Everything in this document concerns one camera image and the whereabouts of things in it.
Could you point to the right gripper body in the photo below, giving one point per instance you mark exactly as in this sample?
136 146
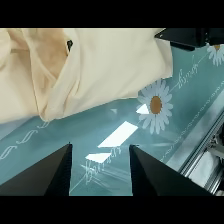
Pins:
186 36

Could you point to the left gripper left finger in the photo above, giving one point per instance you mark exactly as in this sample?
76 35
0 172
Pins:
50 176

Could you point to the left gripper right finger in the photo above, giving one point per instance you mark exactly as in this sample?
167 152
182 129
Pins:
153 178

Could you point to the cream T-shirt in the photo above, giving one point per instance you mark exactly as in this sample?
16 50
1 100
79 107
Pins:
110 66

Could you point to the silver frame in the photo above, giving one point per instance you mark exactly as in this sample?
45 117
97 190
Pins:
201 156

